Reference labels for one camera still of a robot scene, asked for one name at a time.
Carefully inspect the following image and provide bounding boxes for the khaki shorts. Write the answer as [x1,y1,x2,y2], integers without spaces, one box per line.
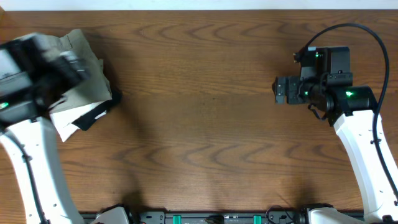
[15,29,113,114]

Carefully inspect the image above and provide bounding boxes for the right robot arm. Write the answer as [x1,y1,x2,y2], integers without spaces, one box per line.
[272,47,397,223]

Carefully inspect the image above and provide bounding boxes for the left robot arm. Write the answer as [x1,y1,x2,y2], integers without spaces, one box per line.
[1,29,129,223]

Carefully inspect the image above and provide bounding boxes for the folded black garment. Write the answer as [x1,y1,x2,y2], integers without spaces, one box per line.
[72,89,123,131]

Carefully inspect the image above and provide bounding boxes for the folded white shirt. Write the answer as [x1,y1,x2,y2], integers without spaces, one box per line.
[49,101,109,142]

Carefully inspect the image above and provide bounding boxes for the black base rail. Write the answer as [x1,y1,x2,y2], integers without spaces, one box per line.
[82,204,364,224]

